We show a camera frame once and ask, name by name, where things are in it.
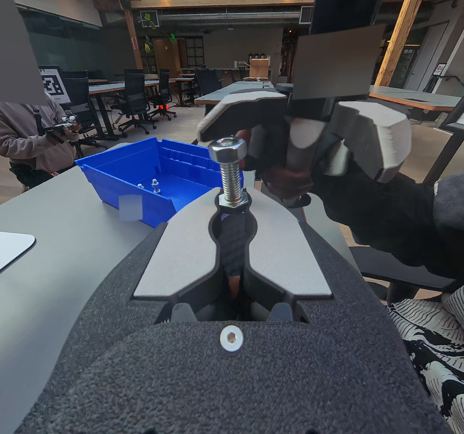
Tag blue plastic bin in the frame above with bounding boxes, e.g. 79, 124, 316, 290
74, 137, 244, 228

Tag black honeycomb wrist pad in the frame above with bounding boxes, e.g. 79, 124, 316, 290
219, 215, 251, 275

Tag black white patterned pants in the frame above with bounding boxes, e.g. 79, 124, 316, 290
386, 285, 464, 420

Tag grey background desk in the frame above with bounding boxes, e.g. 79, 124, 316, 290
368, 85, 464, 113
195, 80, 276, 108

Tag person's left hand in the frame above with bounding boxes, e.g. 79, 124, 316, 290
226, 275, 243, 299

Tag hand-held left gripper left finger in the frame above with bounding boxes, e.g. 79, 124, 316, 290
133, 186, 225, 302

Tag person's dark grey shirt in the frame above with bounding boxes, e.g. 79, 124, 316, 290
433, 171, 464, 224

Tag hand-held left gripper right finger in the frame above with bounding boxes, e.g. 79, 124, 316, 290
242, 185, 334, 303

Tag person's right hand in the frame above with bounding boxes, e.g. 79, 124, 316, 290
234, 117, 341, 208

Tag green hanging plant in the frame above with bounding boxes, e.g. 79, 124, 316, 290
139, 13, 158, 52

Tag wooden support post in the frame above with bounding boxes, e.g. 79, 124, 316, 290
375, 0, 434, 87

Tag black office chair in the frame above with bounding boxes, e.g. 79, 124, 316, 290
196, 67, 225, 96
110, 68, 157, 137
149, 69, 177, 121
350, 246, 461, 300
63, 71, 106, 148

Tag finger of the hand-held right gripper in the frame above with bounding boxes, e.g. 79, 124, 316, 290
196, 91, 290, 144
324, 101, 413, 184

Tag black white marker sign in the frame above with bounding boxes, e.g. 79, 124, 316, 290
38, 66, 71, 105

